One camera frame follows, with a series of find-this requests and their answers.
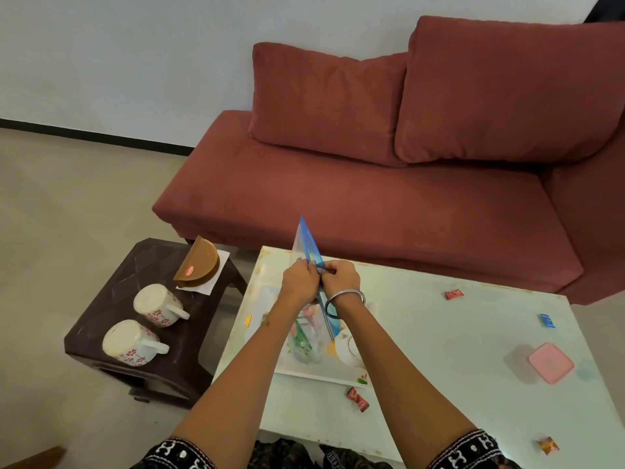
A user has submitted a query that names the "person's right hand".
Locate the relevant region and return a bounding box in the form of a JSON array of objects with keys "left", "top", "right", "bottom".
[{"left": 317, "top": 260, "right": 363, "bottom": 302}]

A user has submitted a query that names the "person's left hand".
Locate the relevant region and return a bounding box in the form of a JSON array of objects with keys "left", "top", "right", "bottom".
[{"left": 280, "top": 260, "right": 323, "bottom": 309}]

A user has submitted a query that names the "clear zip bag blue seal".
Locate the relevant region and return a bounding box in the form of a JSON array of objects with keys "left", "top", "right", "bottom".
[{"left": 288, "top": 216, "right": 343, "bottom": 365}]

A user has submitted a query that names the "person's left forearm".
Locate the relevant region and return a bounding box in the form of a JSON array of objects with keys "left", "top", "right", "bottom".
[{"left": 171, "top": 297, "right": 306, "bottom": 469}]

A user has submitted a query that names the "person's right forearm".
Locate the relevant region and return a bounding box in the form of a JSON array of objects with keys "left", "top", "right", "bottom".
[{"left": 332, "top": 291, "right": 478, "bottom": 469}]

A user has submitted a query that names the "silver bangle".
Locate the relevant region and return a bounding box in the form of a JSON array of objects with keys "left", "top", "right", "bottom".
[{"left": 324, "top": 289, "right": 366, "bottom": 320}]

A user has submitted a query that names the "white printed tray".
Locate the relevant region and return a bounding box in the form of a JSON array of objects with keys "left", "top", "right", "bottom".
[{"left": 243, "top": 283, "right": 378, "bottom": 387}]

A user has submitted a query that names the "red fabric sofa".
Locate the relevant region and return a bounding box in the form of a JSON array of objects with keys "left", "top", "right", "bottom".
[{"left": 152, "top": 15, "right": 625, "bottom": 306}]

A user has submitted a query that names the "green wrapped candy in bag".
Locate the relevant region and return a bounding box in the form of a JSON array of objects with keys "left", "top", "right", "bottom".
[{"left": 292, "top": 320, "right": 313, "bottom": 363}]

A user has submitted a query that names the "white cup gold rim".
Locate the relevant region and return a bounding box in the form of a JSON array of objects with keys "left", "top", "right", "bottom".
[{"left": 333, "top": 334, "right": 368, "bottom": 369}]

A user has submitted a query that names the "white paper napkin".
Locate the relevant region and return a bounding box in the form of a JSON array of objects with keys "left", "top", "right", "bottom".
[{"left": 176, "top": 249, "right": 230, "bottom": 295}]

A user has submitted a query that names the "brown semicircular box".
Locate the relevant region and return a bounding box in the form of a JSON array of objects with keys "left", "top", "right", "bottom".
[{"left": 173, "top": 235, "right": 220, "bottom": 289}]

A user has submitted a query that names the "dark red wrapped candy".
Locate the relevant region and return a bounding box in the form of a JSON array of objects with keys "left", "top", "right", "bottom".
[{"left": 346, "top": 387, "right": 370, "bottom": 413}]

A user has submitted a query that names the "dark brown plastic stool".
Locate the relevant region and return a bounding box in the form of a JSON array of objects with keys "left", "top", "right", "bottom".
[{"left": 64, "top": 238, "right": 248, "bottom": 410}]

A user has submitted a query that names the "white low table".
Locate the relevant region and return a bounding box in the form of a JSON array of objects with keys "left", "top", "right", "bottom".
[{"left": 213, "top": 246, "right": 625, "bottom": 469}]

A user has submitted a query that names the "white mug red flower print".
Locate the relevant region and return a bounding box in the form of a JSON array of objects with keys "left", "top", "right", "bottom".
[
  {"left": 102, "top": 320, "right": 171, "bottom": 367},
  {"left": 133, "top": 283, "right": 190, "bottom": 329}
]

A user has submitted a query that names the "small red sofa cushion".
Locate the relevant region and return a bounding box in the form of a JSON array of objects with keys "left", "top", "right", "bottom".
[{"left": 248, "top": 42, "right": 409, "bottom": 167}]

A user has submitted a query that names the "black patterned garment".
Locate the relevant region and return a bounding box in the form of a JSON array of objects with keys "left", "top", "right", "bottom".
[{"left": 131, "top": 429, "right": 524, "bottom": 469}]

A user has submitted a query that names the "pink square lid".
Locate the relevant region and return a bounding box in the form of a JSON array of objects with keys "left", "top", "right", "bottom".
[{"left": 527, "top": 342, "right": 575, "bottom": 385}]

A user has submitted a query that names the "large red sofa cushion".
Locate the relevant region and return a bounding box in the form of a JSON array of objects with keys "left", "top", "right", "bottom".
[{"left": 395, "top": 15, "right": 625, "bottom": 164}]

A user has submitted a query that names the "brown wooden object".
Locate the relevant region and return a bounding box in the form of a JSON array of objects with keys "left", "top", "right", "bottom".
[{"left": 0, "top": 446, "right": 67, "bottom": 469}]

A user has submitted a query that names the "dark object by wall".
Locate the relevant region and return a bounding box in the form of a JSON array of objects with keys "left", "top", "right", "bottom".
[{"left": 584, "top": 0, "right": 625, "bottom": 23}]

